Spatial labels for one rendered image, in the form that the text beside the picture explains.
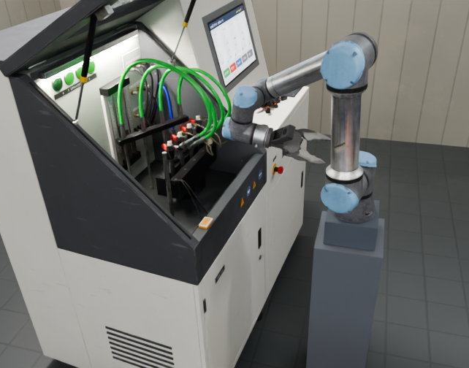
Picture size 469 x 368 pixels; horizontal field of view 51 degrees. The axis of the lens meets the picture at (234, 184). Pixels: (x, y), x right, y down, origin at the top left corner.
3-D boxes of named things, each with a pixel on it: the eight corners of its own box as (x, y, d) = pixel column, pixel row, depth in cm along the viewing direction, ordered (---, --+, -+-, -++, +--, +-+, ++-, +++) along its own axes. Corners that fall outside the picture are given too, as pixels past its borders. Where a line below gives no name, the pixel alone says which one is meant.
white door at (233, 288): (214, 407, 200) (202, 282, 163) (209, 405, 200) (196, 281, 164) (266, 299, 250) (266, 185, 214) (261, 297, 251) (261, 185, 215)
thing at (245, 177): (203, 278, 165) (199, 241, 156) (191, 275, 166) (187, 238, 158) (264, 186, 213) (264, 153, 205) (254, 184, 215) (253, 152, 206)
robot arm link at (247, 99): (246, 79, 166) (242, 107, 172) (229, 89, 158) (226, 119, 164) (267, 86, 163) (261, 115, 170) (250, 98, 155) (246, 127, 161)
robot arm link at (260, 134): (257, 120, 165) (250, 143, 163) (270, 123, 164) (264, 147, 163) (258, 127, 172) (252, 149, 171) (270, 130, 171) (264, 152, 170)
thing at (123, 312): (211, 427, 203) (197, 287, 161) (96, 383, 223) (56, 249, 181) (267, 309, 258) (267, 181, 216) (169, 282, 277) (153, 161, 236)
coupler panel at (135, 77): (139, 128, 206) (128, 56, 190) (132, 128, 207) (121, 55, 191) (155, 117, 216) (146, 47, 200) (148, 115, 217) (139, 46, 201)
